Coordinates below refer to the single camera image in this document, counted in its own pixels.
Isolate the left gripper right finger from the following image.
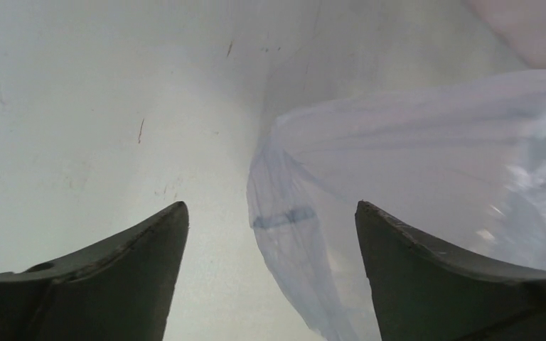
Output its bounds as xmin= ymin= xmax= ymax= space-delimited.
xmin=355 ymin=201 xmax=546 ymax=340

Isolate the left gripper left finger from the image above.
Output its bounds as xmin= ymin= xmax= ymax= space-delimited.
xmin=0 ymin=202 xmax=189 ymax=340

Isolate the blue plastic trash bag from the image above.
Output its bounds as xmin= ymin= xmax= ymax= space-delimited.
xmin=247 ymin=70 xmax=546 ymax=340

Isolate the white translucent trash bin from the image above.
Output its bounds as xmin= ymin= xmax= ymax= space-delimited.
xmin=230 ymin=1 xmax=525 ymax=134

